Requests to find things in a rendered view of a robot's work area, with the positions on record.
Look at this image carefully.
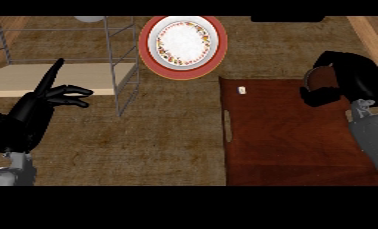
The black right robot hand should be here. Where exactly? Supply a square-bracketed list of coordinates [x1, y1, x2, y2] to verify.
[298, 50, 378, 109]

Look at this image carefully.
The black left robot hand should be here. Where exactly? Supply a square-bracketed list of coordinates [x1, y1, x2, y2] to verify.
[0, 57, 95, 154]

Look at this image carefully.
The brown cupcake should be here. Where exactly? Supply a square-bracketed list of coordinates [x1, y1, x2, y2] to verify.
[303, 65, 343, 90]

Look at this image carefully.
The dark brown wooden tray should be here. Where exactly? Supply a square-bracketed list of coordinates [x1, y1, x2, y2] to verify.
[217, 75, 378, 187]

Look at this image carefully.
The white plate with floral rim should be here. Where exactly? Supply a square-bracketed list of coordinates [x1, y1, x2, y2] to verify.
[146, 19, 220, 71]

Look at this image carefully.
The pale wooden strip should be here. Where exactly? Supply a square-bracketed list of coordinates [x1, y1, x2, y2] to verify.
[346, 15, 378, 58]

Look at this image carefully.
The pale wooden shelf board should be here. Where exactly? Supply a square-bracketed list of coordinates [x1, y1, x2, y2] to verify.
[0, 62, 140, 98]

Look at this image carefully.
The brown wooden panel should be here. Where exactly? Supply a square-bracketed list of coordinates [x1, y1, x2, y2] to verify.
[0, 15, 33, 68]

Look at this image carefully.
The red oval placemat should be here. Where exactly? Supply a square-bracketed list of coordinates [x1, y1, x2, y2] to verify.
[137, 15, 229, 81]

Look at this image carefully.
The pale grey bowl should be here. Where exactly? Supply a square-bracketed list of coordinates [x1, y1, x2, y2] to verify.
[73, 15, 106, 24]

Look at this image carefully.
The grey wire rack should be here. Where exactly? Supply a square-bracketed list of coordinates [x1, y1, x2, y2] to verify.
[0, 15, 142, 118]

